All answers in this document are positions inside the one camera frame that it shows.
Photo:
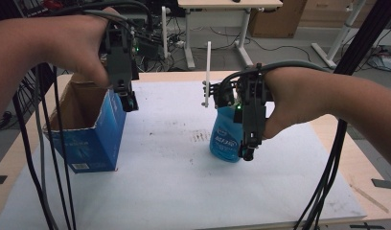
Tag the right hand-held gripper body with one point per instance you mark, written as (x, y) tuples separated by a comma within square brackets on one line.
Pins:
[(252, 105)]

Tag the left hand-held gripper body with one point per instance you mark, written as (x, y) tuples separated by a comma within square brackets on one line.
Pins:
[(119, 64)]

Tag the blue plastic bag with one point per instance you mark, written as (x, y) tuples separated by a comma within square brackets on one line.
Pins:
[(224, 140)]

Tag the blue cardboard box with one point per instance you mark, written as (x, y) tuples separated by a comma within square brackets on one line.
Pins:
[(101, 140)]

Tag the person's right hand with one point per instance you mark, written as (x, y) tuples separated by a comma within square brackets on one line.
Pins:
[(289, 96)]

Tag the person's left hand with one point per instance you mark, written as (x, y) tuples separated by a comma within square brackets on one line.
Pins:
[(78, 41)]

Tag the white desk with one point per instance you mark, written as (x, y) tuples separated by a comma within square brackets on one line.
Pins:
[(228, 6)]

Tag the brown cardboard box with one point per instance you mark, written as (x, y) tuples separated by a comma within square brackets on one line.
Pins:
[(276, 17)]

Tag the white foam sheet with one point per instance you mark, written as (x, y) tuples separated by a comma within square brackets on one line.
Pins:
[(171, 185)]

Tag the white metal stand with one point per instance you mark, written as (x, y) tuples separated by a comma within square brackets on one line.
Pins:
[(339, 35)]

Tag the black metal stand bar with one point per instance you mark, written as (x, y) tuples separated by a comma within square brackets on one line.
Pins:
[(366, 35)]

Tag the white post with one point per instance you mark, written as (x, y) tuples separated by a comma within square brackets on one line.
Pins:
[(165, 32)]

